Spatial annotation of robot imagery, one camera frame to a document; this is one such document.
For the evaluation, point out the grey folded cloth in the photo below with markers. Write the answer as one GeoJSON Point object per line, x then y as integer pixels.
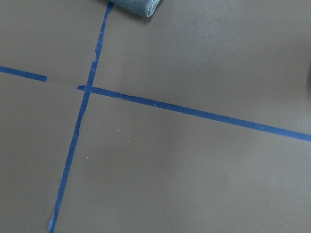
{"type": "Point", "coordinates": [142, 8]}

